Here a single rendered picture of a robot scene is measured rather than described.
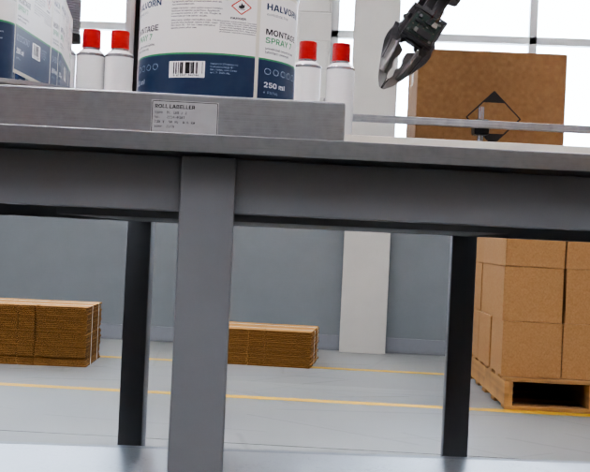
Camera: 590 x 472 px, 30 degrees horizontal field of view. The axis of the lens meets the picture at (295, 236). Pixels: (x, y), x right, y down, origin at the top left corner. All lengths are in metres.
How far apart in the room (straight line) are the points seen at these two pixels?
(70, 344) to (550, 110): 4.06
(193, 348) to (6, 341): 4.85
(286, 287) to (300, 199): 6.15
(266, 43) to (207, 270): 0.31
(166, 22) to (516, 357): 3.97
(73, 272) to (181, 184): 6.39
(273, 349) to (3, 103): 5.09
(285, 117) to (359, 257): 6.01
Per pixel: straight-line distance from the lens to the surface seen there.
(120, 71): 2.03
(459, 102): 2.28
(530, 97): 2.30
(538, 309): 5.18
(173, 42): 1.37
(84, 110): 1.26
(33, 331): 6.03
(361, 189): 1.23
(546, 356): 5.20
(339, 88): 2.03
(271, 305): 7.38
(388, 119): 2.09
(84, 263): 7.57
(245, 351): 6.32
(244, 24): 1.36
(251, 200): 1.22
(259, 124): 1.25
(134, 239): 2.77
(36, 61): 1.56
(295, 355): 6.28
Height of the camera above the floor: 0.72
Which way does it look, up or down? level
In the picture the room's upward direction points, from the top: 3 degrees clockwise
